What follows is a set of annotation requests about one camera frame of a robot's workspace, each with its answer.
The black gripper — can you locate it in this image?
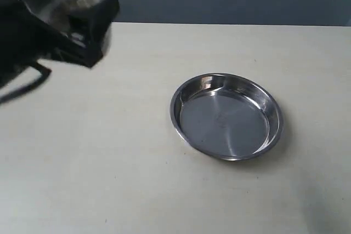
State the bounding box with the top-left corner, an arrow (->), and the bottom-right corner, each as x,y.
1,0 -> 120,86

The round stainless steel tray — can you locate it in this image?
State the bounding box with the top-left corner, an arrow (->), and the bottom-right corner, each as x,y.
169,73 -> 284,161

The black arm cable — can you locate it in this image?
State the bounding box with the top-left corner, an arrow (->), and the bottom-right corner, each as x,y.
0,60 -> 53,105

